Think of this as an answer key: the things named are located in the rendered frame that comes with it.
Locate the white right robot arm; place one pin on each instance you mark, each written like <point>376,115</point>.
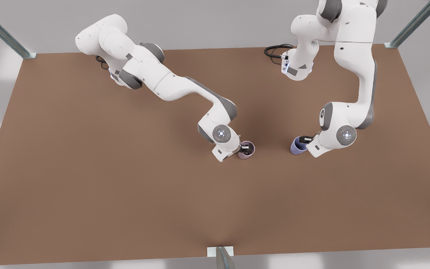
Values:
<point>170,84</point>

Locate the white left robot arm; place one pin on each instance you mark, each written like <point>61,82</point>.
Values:
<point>353,56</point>

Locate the silver frame post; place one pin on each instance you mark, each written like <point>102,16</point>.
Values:
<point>2,33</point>
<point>413,24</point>
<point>222,256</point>

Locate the pink cup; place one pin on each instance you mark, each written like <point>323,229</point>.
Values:
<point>247,152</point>

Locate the purple cup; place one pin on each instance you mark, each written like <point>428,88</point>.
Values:
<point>297,147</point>

